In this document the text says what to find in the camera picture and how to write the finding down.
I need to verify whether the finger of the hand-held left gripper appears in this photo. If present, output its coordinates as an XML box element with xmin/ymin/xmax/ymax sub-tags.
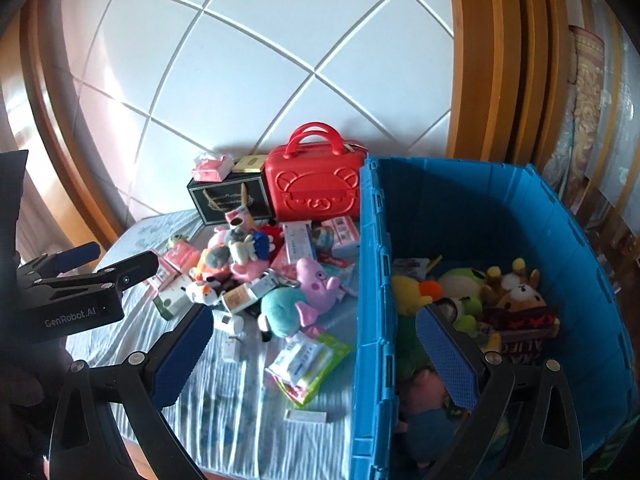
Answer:
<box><xmin>30</xmin><ymin>251</ymin><xmax>161</xmax><ymax>296</ymax></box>
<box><xmin>17</xmin><ymin>241</ymin><xmax>101</xmax><ymax>281</ymax></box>

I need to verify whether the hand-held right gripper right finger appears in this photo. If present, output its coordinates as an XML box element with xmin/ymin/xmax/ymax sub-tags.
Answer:
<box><xmin>416</xmin><ymin>305</ymin><xmax>586</xmax><ymax>480</ymax></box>

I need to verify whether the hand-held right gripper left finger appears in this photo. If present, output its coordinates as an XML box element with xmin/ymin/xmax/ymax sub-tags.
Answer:
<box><xmin>47</xmin><ymin>304</ymin><xmax>216</xmax><ymax>480</ymax></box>

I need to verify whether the yellow duck plush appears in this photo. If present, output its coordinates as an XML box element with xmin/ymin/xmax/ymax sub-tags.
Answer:
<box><xmin>391</xmin><ymin>275</ymin><xmax>443</xmax><ymax>316</ymax></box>

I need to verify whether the brown bear plush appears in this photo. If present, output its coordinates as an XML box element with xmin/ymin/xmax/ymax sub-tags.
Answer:
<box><xmin>495</xmin><ymin>285</ymin><xmax>548</xmax><ymax>321</ymax></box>

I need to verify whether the blue plastic storage crate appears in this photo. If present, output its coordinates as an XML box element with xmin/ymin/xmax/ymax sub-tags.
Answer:
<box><xmin>347</xmin><ymin>155</ymin><xmax>633</xmax><ymax>480</ymax></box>

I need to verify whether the pink packet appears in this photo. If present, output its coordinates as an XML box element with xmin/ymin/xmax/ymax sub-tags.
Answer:
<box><xmin>165</xmin><ymin>242</ymin><xmax>198</xmax><ymax>273</ymax></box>
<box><xmin>147</xmin><ymin>260</ymin><xmax>181</xmax><ymax>291</ymax></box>

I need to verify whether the pink plush toy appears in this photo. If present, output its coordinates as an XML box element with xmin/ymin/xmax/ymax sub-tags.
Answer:
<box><xmin>400</xmin><ymin>367</ymin><xmax>451</xmax><ymax>416</ymax></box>

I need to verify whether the green and white box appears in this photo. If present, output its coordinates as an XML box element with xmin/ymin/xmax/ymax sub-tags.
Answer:
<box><xmin>152</xmin><ymin>282</ymin><xmax>193</xmax><ymax>321</ymax></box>

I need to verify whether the white and orange cat plush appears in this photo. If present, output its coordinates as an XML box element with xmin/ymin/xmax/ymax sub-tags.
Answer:
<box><xmin>185</xmin><ymin>280</ymin><xmax>223</xmax><ymax>306</ymax></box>

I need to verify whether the blue plush toy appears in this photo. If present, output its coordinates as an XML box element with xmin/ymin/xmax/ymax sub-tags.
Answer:
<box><xmin>400</xmin><ymin>407</ymin><xmax>461</xmax><ymax>461</ymax></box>

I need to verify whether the grey plush toy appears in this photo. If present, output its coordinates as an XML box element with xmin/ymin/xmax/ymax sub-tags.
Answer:
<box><xmin>200</xmin><ymin>247</ymin><xmax>232</xmax><ymax>281</ymax></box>

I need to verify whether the white snack packet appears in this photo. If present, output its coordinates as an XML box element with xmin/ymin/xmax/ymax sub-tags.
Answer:
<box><xmin>392</xmin><ymin>256</ymin><xmax>443</xmax><ymax>278</ymax></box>

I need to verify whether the white plush toy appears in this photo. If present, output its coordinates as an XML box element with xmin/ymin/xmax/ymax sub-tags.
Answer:
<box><xmin>227</xmin><ymin>240</ymin><xmax>256</xmax><ymax>266</ymax></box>

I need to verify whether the teal plush with pink fins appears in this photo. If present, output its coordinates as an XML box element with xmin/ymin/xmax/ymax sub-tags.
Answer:
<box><xmin>259</xmin><ymin>290</ymin><xmax>318</xmax><ymax>343</ymax></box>

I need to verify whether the black gift box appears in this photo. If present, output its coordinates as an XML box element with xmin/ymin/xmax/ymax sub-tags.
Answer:
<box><xmin>186</xmin><ymin>172</ymin><xmax>271</xmax><ymax>226</ymax></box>

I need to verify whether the green wet wipes pack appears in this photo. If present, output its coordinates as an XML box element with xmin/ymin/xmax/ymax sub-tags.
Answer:
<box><xmin>265</xmin><ymin>332</ymin><xmax>351</xmax><ymax>407</ymax></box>

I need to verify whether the white wipes pack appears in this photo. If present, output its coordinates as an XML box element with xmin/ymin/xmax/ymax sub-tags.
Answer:
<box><xmin>265</xmin><ymin>340</ymin><xmax>321</xmax><ymax>386</ymax></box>

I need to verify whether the pink tissue pack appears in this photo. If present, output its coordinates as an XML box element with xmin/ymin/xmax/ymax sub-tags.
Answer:
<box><xmin>192</xmin><ymin>151</ymin><xmax>233</xmax><ymax>182</ymax></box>

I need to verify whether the red round plush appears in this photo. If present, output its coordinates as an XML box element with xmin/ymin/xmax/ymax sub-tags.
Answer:
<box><xmin>260</xmin><ymin>226</ymin><xmax>283</xmax><ymax>261</ymax></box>

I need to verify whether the small gold box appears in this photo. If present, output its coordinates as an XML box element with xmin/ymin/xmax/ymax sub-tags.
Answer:
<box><xmin>231</xmin><ymin>155</ymin><xmax>267</xmax><ymax>175</ymax></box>

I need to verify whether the pink and white box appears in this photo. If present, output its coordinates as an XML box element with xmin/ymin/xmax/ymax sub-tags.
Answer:
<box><xmin>320</xmin><ymin>216</ymin><xmax>362</xmax><ymax>256</ymax></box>

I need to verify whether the white lettered box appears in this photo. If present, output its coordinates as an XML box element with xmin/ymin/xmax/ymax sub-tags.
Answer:
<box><xmin>282</xmin><ymin>221</ymin><xmax>317</xmax><ymax>263</ymax></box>

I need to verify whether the blue doll packet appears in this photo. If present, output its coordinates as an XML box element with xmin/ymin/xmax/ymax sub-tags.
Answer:
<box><xmin>311</xmin><ymin>225</ymin><xmax>337</xmax><ymax>251</ymax></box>

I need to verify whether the red bear-embossed suitcase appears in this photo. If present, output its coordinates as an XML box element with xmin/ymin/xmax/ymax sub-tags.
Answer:
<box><xmin>264</xmin><ymin>121</ymin><xmax>368</xmax><ymax>223</ymax></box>

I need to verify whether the white tag keychain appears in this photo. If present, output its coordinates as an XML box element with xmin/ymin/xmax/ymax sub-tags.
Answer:
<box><xmin>250</xmin><ymin>271</ymin><xmax>281</xmax><ymax>301</ymax></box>

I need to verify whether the pink cup keychain toy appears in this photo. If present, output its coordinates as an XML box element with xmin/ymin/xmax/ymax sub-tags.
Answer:
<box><xmin>225</xmin><ymin>206</ymin><xmax>253</xmax><ymax>228</ymax></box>

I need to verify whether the wooden door frame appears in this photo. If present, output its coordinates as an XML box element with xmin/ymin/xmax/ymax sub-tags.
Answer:
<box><xmin>445</xmin><ymin>0</ymin><xmax>591</xmax><ymax>166</ymax></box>

